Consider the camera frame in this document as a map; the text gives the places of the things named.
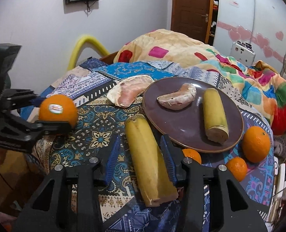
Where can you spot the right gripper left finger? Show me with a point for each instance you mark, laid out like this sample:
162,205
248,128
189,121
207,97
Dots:
67,199

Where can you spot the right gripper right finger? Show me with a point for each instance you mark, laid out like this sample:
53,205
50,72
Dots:
230,207

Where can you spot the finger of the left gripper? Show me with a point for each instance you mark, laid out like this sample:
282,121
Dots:
52,128
23,97

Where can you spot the large orange with sticker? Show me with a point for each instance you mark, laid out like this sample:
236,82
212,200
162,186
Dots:
58,108

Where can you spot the yellow sugarcane piece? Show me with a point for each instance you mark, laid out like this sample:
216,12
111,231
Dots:
150,169
215,122

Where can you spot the pink pomelo segment front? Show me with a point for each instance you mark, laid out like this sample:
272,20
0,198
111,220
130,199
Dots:
180,99

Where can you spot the pink pomelo segment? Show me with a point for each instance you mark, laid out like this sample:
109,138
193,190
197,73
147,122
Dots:
126,91
180,99

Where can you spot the small tangerine right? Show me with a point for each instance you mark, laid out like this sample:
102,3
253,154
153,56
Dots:
238,167

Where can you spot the small tangerine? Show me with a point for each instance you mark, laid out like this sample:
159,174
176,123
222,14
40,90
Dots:
193,154
238,167

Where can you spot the blue patterned patchwork cloth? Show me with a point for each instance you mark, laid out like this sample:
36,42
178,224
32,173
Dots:
99,119

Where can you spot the small tangerine left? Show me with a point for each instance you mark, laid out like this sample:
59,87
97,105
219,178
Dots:
193,154

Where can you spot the large orange right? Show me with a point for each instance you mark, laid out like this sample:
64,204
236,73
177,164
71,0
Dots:
256,144

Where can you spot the pink pomelo segment back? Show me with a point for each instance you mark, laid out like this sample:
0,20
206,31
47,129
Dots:
126,91

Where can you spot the purple round plate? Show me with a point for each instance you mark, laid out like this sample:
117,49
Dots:
186,127

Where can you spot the colourful squares yellow quilt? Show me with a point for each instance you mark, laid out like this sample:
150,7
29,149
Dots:
260,85

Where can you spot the white small cabinet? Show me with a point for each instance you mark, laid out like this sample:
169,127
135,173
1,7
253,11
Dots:
243,53

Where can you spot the brown wooden door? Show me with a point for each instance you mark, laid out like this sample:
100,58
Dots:
192,18

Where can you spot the wardrobe with heart stickers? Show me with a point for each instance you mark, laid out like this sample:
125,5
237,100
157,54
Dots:
261,23

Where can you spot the yellow foam padded rail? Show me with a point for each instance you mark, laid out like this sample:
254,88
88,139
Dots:
86,41

